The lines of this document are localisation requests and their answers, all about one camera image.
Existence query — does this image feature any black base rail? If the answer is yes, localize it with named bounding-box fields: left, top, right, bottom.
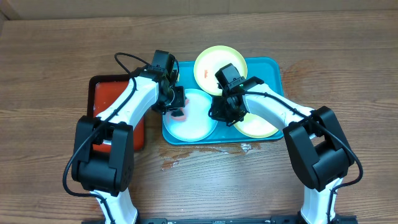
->
left=81, top=214, right=358, bottom=224

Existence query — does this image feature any red tray with black rim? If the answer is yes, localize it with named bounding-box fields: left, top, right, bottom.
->
left=86, top=75, right=145, bottom=152

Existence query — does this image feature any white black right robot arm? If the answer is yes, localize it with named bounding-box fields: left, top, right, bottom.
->
left=208, top=77, right=359, bottom=223

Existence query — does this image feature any teal plastic tray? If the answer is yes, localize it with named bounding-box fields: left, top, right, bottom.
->
left=162, top=57, right=284, bottom=145

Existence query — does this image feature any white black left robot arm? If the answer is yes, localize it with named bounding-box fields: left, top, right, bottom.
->
left=64, top=65, right=185, bottom=223

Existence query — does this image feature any yellow-green plate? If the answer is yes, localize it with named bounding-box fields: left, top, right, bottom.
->
left=234, top=113, right=279, bottom=139
left=193, top=45, right=248, bottom=96

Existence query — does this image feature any light blue plate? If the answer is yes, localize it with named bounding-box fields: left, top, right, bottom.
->
left=162, top=88, right=218, bottom=144

